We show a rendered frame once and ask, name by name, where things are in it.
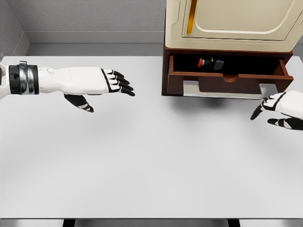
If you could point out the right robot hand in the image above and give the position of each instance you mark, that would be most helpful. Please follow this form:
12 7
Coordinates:
290 101

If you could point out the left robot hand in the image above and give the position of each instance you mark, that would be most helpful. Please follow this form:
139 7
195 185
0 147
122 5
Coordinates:
82 79

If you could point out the brown wooden drawer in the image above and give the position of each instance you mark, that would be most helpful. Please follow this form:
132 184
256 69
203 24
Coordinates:
213 84

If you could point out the red button black switch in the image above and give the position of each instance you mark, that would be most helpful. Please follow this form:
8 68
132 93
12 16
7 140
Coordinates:
213 63

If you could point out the cream cabinet door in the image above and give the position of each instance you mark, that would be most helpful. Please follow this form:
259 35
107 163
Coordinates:
236 19

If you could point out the cream cabinet with brown base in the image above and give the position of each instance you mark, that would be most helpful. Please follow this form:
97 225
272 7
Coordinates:
172 28

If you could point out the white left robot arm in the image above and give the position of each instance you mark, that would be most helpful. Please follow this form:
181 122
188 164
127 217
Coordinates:
47 80

